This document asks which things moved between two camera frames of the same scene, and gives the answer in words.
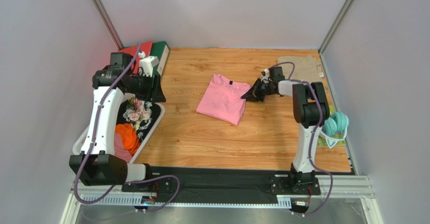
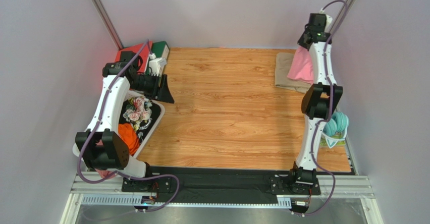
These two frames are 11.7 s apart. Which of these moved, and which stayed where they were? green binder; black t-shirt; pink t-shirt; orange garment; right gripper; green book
Moved: pink t-shirt; right gripper
Stayed: black t-shirt; green binder; orange garment; green book
